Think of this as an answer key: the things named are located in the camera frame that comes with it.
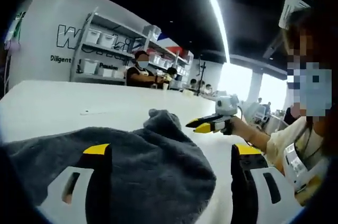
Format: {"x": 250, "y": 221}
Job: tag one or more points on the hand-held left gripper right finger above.
{"x": 245, "y": 197}

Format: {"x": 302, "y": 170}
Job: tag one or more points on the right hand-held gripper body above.
{"x": 227, "y": 105}

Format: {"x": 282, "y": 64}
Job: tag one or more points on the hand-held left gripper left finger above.
{"x": 97, "y": 195}

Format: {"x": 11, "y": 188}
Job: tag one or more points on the grey towel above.
{"x": 158, "y": 168}

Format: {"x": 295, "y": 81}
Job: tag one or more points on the person's right hand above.
{"x": 240, "y": 129}

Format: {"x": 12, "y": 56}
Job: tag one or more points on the white chair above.
{"x": 257, "y": 113}

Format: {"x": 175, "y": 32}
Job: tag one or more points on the black stand pole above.
{"x": 202, "y": 76}

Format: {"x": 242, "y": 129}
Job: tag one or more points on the white cup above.
{"x": 165, "y": 86}

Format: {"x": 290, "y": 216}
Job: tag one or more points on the white chest device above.
{"x": 295, "y": 166}

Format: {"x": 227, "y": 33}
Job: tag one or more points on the person's own torso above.
{"x": 280, "y": 142}

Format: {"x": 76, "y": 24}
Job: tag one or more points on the grey metal shelf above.
{"x": 105, "y": 47}
{"x": 174, "y": 63}

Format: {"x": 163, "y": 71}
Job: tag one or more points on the red white blue flag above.
{"x": 171, "y": 47}

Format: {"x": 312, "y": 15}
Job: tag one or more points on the ceiling light strip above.
{"x": 219, "y": 23}

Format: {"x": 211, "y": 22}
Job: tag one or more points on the white ceiling vent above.
{"x": 293, "y": 7}

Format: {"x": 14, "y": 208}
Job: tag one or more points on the lavender padded roll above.
{"x": 11, "y": 45}

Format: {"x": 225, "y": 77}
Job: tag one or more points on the green hanging decoration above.
{"x": 18, "y": 27}

